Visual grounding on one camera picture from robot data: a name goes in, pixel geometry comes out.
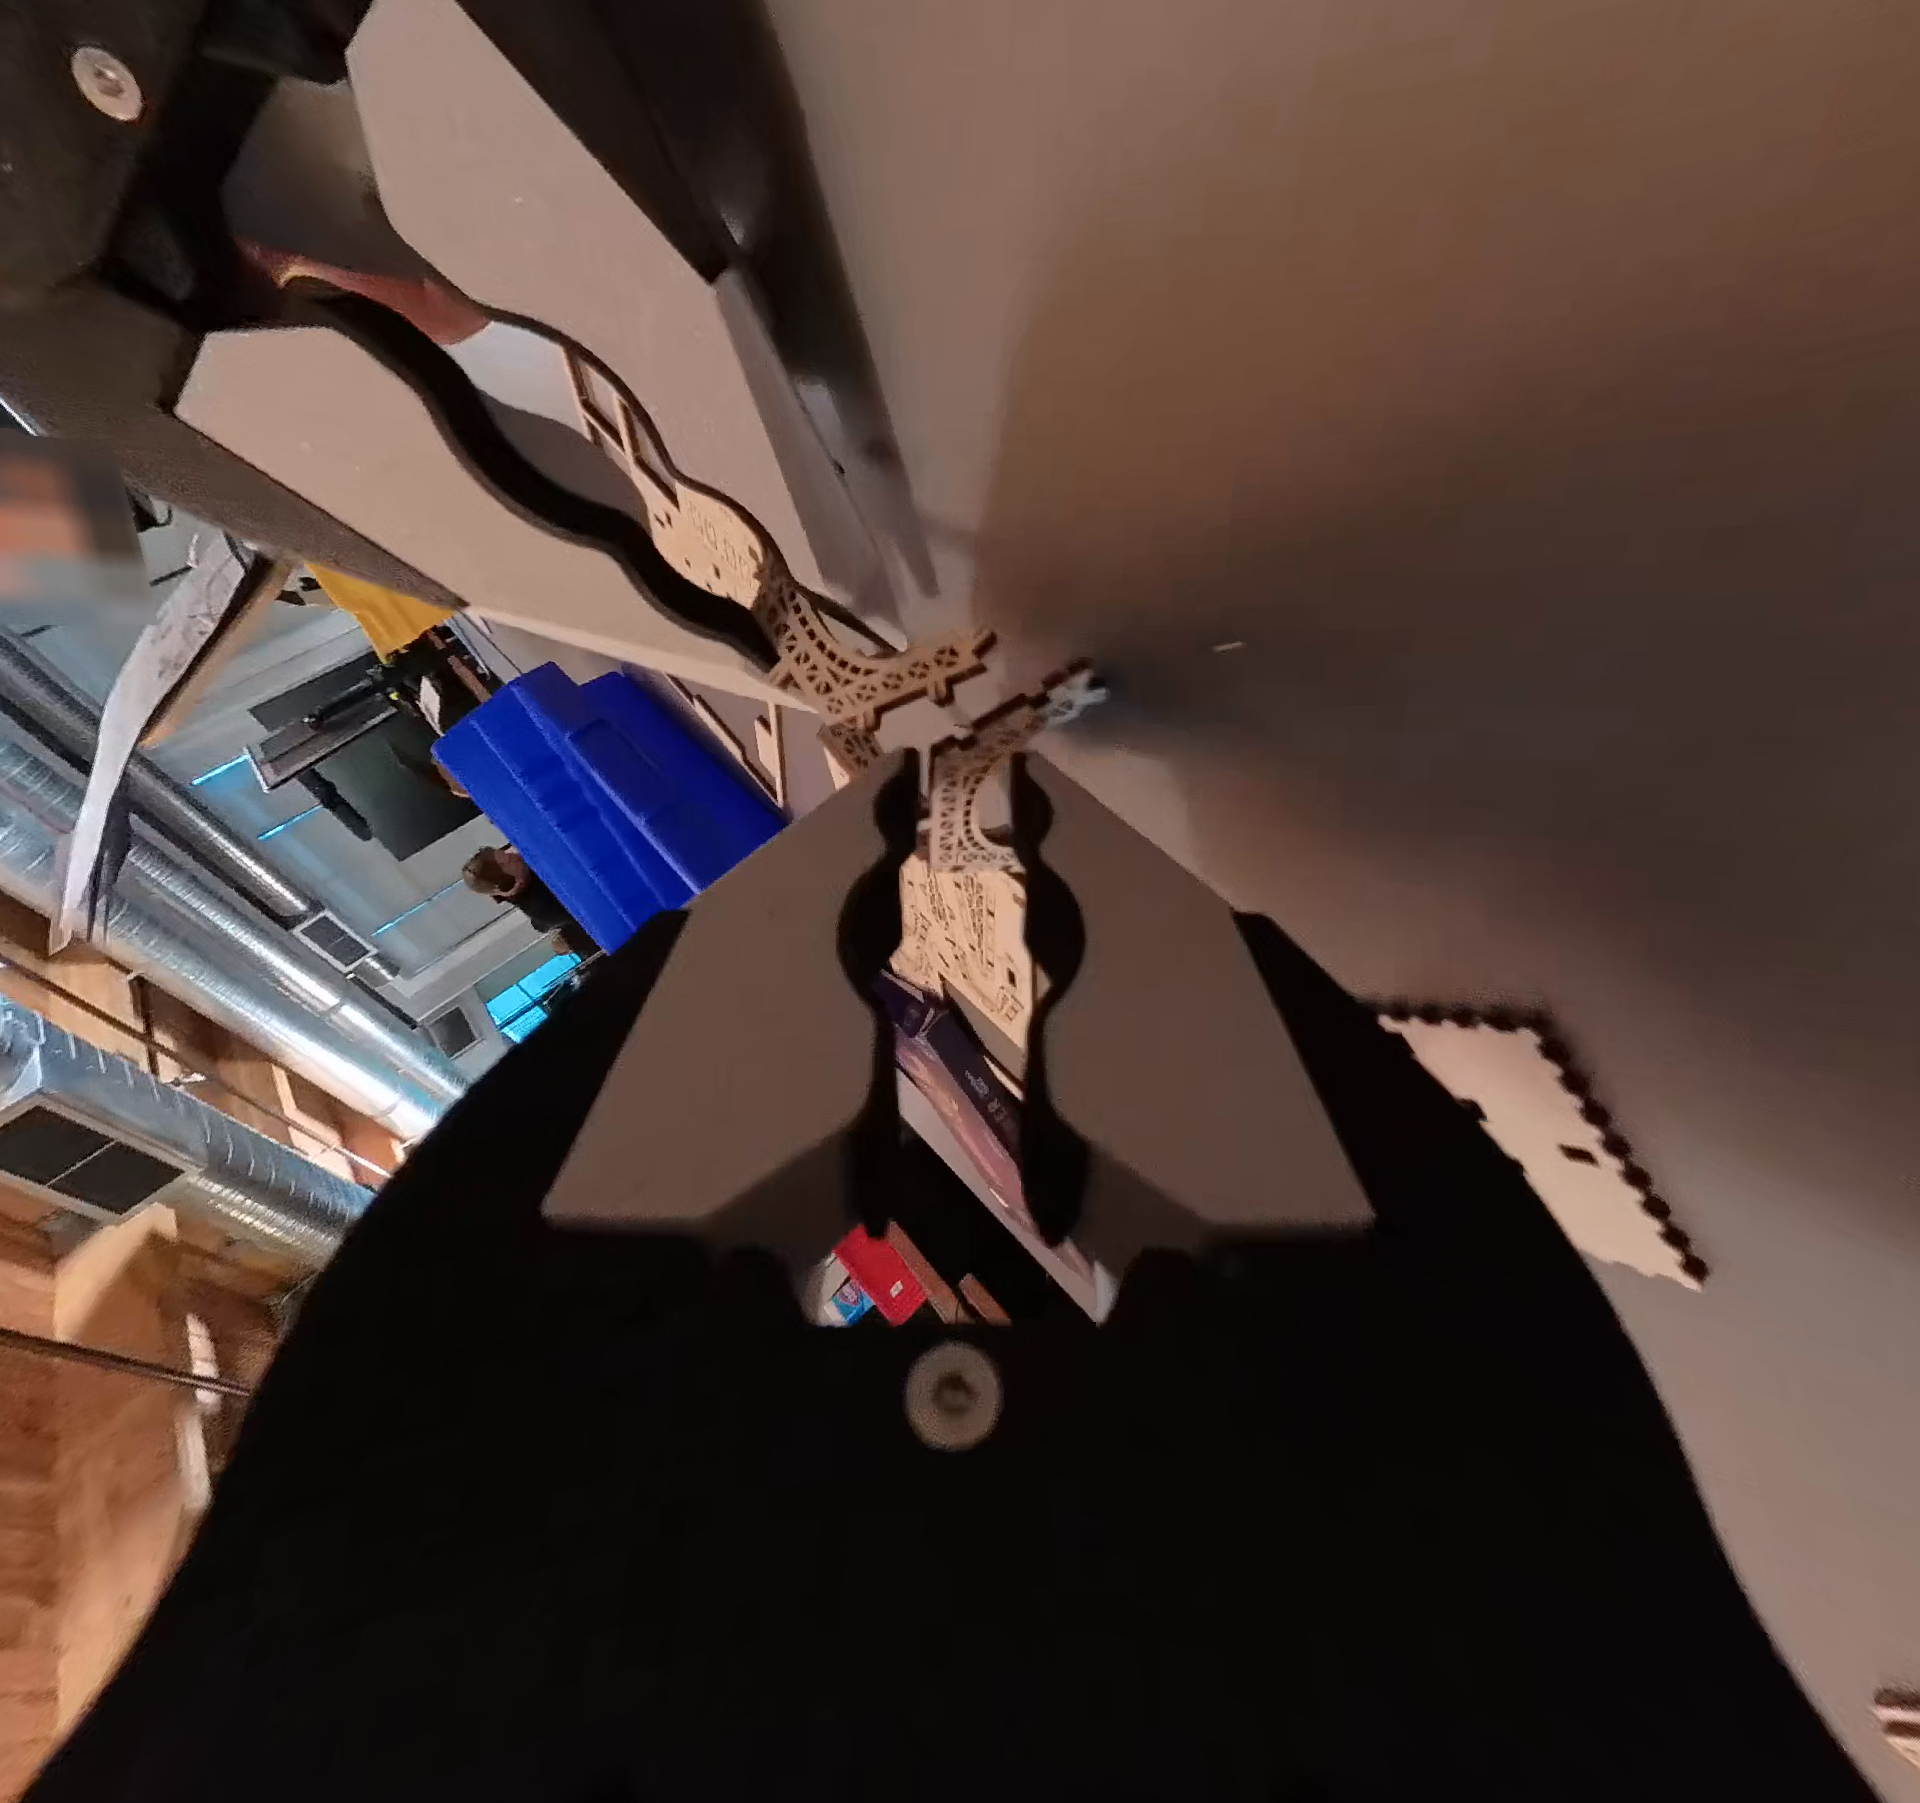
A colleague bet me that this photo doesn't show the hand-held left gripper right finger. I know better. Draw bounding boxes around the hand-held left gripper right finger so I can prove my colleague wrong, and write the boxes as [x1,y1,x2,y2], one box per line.
[1012,756,1378,1317]

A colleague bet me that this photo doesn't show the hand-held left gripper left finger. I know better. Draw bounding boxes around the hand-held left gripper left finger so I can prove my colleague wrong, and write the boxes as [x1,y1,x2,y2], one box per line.
[541,754,925,1299]

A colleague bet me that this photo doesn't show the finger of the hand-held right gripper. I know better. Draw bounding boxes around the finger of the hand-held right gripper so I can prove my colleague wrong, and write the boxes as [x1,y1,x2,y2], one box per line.
[343,0,948,650]
[168,296,818,706]

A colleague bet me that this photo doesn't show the grey desk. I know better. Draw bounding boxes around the grey desk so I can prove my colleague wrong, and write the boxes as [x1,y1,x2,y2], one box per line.
[727,0,1920,1803]

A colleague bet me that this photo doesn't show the person's right hand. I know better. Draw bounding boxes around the person's right hand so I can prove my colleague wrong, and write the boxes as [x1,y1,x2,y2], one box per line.
[237,241,492,350]

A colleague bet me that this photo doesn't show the yellow storage bin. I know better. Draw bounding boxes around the yellow storage bin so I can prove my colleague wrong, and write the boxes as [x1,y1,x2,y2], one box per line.
[303,563,455,661]

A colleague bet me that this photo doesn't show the dark purple puzzle box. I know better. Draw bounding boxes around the dark purple puzzle box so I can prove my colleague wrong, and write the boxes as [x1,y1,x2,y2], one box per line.
[876,970,1120,1317]

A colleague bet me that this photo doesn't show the red storage bin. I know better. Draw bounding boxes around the red storage bin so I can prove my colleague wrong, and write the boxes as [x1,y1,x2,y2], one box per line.
[829,1221,935,1327]

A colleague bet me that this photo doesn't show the large wooden parts sheet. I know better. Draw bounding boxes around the large wooden parts sheet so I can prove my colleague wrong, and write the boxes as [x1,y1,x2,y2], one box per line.
[889,848,1042,1061]

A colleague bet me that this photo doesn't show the blue storage bin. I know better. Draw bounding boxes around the blue storage bin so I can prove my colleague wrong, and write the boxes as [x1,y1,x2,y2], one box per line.
[428,661,791,953]

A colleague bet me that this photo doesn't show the square toothed wooden plate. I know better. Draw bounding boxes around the square toothed wooden plate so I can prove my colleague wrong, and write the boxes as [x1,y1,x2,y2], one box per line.
[1378,999,1713,1294]

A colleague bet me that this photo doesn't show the dark wall screen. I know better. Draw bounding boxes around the dark wall screen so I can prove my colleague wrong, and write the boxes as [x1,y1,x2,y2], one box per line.
[251,648,506,867]

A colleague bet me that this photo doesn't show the silver ventilation duct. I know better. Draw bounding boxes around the silver ventilation duct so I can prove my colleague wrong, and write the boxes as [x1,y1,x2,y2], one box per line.
[0,625,469,1145]
[0,999,381,1272]

